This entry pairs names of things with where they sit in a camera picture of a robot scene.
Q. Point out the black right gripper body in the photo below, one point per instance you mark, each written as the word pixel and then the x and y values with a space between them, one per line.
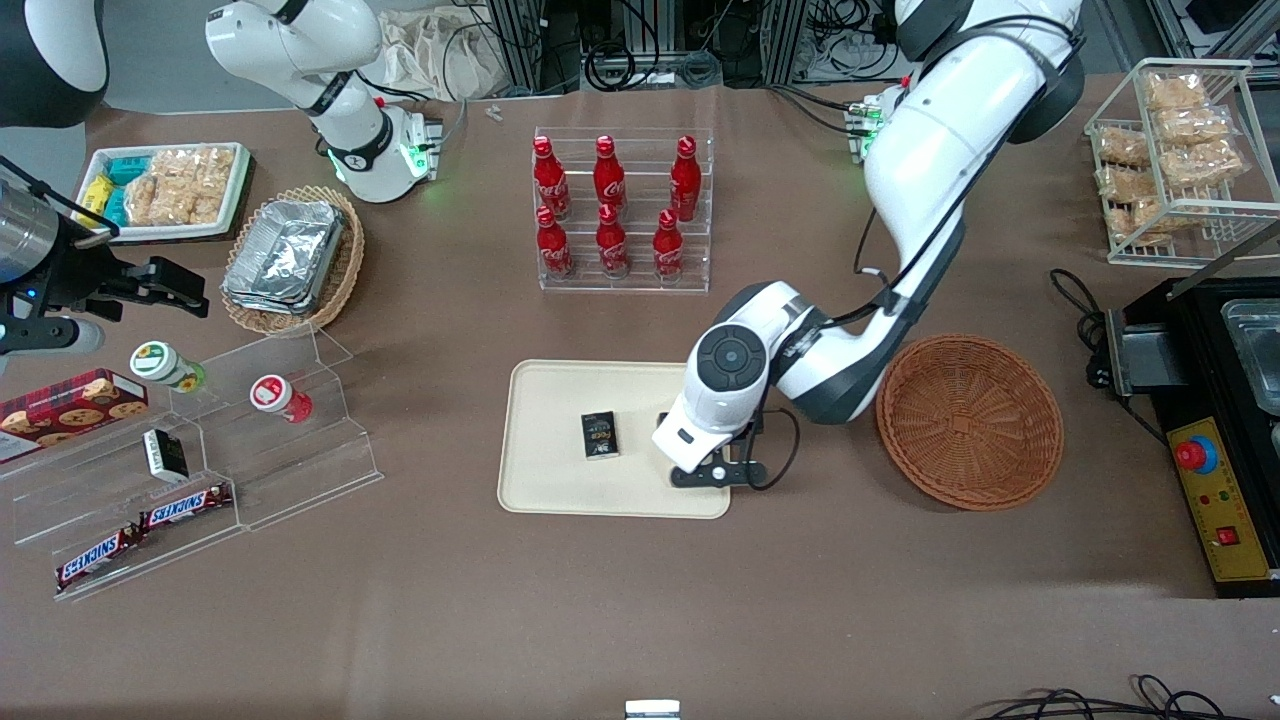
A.
pixel 82 272

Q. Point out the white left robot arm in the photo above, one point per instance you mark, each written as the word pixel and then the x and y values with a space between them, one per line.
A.
pixel 940 130

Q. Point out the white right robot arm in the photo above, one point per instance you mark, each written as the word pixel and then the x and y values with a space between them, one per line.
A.
pixel 300 40

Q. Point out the white rectangular snack tray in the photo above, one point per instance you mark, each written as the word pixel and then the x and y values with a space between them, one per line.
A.
pixel 175 232

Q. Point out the light oval wicker basket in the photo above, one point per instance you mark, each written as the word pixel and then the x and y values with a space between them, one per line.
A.
pixel 345 270

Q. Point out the beige plastic tray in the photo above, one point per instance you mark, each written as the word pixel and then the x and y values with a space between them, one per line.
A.
pixel 560 480

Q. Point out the brown round wicker basket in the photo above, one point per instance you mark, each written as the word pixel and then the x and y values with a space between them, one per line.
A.
pixel 970 420

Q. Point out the green capped drink bottle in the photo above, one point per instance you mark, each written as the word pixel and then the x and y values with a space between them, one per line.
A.
pixel 160 363

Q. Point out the clear rice cracker pack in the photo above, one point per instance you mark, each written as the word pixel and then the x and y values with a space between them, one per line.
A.
pixel 170 205
pixel 195 165

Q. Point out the teal snack packet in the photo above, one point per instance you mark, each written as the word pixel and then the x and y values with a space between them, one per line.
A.
pixel 116 208
pixel 128 170

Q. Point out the yellow snack packet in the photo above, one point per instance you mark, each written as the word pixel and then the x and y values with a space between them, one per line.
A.
pixel 96 194

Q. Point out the stacked aluminium foil trays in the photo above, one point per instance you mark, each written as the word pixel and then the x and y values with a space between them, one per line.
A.
pixel 285 255

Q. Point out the red capped drink bottle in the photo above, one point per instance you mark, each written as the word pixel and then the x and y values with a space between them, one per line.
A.
pixel 272 394

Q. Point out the red cookie box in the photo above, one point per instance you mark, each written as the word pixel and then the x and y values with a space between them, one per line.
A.
pixel 70 410

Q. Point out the black and white small box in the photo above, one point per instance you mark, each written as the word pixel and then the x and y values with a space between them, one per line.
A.
pixel 165 455

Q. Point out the clear acrylic bottle rack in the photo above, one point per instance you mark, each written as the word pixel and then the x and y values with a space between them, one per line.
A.
pixel 640 285

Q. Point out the red cola bottle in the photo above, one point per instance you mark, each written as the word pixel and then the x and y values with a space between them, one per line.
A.
pixel 609 185
pixel 685 185
pixel 612 248
pixel 554 250
pixel 668 252
pixel 551 185

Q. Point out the brown snickers bar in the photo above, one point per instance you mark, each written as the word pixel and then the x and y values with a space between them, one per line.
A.
pixel 185 508
pixel 95 556

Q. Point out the clear acrylic step shelf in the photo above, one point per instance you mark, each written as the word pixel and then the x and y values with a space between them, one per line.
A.
pixel 120 570
pixel 310 470

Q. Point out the small white grey device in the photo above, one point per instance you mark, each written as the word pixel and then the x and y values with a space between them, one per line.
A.
pixel 652 710

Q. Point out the white cloth bag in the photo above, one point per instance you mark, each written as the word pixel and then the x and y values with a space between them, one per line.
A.
pixel 440 55

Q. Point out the clear fried snack pack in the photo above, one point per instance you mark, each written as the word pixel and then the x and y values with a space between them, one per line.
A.
pixel 1132 185
pixel 1122 148
pixel 1150 222
pixel 1192 125
pixel 1205 165
pixel 1175 92

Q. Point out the black countertop appliance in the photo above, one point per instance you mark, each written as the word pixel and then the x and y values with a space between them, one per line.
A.
pixel 1200 350

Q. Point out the yellow emergency stop box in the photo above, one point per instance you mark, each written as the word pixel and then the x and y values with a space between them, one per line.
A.
pixel 1240 560

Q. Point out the metal appliance pan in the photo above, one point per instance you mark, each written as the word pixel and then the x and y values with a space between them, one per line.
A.
pixel 1255 350

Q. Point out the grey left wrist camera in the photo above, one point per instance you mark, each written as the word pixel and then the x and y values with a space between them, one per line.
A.
pixel 700 476

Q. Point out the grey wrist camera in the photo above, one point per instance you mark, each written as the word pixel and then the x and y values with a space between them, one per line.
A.
pixel 50 335
pixel 700 476

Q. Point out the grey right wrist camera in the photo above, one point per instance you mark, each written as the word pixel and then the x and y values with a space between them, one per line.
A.
pixel 50 335

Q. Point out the aluminium frame post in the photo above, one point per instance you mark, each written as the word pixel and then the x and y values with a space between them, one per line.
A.
pixel 518 45
pixel 785 40

